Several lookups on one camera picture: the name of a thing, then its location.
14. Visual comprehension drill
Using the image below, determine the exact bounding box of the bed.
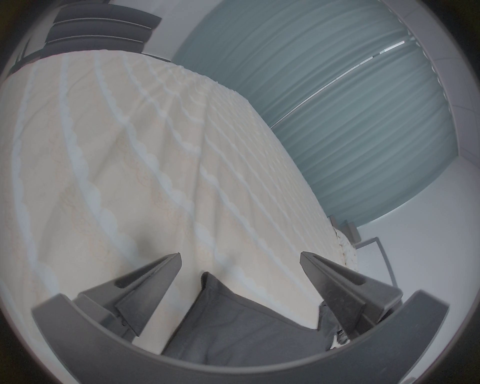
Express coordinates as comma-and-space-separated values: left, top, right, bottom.
0, 50, 398, 355

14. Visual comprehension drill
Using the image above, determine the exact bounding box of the black chest of drawers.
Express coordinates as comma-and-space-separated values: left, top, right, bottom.
45, 0, 163, 57

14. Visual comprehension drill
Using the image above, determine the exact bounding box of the white printed pillow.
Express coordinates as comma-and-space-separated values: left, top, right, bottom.
334, 225, 359, 271

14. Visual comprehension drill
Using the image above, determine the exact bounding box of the grey bedside table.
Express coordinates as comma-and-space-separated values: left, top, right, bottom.
328, 215, 361, 244

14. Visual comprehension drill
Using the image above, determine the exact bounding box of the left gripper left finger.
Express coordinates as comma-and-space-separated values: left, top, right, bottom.
77, 252, 183, 341

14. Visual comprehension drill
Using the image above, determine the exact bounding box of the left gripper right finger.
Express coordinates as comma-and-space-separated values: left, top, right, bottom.
299, 251, 404, 337

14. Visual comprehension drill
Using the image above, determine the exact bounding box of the blue-green curtain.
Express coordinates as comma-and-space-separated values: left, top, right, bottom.
172, 0, 409, 128
272, 37, 460, 227

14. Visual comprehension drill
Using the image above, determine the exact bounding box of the black T-shirt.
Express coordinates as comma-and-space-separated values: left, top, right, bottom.
162, 272, 351, 366

